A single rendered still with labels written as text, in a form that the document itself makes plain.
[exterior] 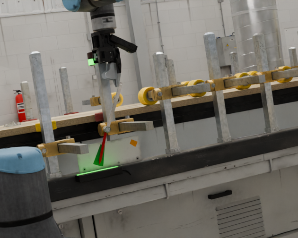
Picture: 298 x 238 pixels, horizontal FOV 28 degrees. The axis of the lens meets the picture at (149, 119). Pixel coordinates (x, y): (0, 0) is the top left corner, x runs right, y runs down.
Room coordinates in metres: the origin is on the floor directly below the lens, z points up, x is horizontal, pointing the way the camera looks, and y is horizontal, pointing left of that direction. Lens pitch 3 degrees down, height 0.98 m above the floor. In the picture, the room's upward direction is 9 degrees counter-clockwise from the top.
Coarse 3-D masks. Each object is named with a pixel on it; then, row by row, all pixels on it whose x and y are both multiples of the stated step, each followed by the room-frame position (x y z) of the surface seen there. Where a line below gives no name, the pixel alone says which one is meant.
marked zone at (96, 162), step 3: (99, 147) 2.23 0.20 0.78; (99, 150) 2.23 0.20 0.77; (99, 153) 2.23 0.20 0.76; (96, 156) 2.22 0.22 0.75; (102, 156) 2.23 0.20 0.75; (96, 159) 2.22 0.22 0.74; (102, 159) 2.23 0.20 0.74; (96, 162) 2.22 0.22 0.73; (102, 162) 2.23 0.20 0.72; (99, 165) 2.23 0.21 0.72; (102, 165) 2.23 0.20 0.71
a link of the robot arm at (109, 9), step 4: (108, 4) 2.18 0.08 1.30; (112, 4) 2.20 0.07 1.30; (100, 8) 2.17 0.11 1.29; (104, 8) 2.17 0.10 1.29; (108, 8) 2.18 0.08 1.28; (112, 8) 2.19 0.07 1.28; (92, 12) 2.18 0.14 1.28; (96, 12) 2.17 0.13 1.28; (100, 12) 2.17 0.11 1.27; (104, 12) 2.17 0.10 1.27; (108, 12) 2.18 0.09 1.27; (112, 12) 2.19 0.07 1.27; (92, 16) 2.19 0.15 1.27; (96, 16) 2.17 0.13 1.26; (100, 16) 2.17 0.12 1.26; (104, 16) 2.17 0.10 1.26
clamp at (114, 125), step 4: (116, 120) 2.28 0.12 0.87; (120, 120) 2.27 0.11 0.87; (124, 120) 2.28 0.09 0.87; (128, 120) 2.29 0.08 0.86; (132, 120) 2.30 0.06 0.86; (100, 124) 2.25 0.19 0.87; (104, 124) 2.25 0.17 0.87; (112, 124) 2.26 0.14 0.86; (116, 124) 2.27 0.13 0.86; (100, 128) 2.26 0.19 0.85; (112, 128) 2.26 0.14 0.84; (116, 128) 2.26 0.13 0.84; (100, 132) 2.26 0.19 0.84; (104, 132) 2.24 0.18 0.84; (112, 132) 2.26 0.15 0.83; (116, 132) 2.26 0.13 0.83; (120, 132) 2.27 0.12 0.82; (124, 132) 2.28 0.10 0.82
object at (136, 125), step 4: (120, 124) 2.26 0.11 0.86; (124, 124) 2.22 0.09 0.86; (128, 124) 2.19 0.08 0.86; (132, 124) 2.15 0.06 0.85; (136, 124) 2.12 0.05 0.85; (140, 124) 2.09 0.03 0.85; (144, 124) 2.06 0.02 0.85; (148, 124) 2.06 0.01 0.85; (152, 124) 2.07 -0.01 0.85; (120, 128) 2.26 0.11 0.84; (124, 128) 2.22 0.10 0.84; (128, 128) 2.19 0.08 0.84; (132, 128) 2.16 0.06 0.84; (136, 128) 2.13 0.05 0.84; (140, 128) 2.09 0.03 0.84; (144, 128) 2.07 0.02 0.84; (148, 128) 2.06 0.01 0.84; (152, 128) 2.06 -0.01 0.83
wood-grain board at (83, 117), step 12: (276, 84) 2.86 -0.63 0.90; (288, 84) 2.89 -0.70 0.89; (204, 96) 2.69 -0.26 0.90; (228, 96) 2.74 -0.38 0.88; (120, 108) 2.82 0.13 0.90; (132, 108) 2.53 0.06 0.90; (144, 108) 2.56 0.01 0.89; (156, 108) 2.58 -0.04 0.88; (36, 120) 2.92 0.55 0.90; (60, 120) 2.39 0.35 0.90; (72, 120) 2.41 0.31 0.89; (84, 120) 2.44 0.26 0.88; (0, 132) 2.29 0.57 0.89; (12, 132) 2.31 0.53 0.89; (24, 132) 2.33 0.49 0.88
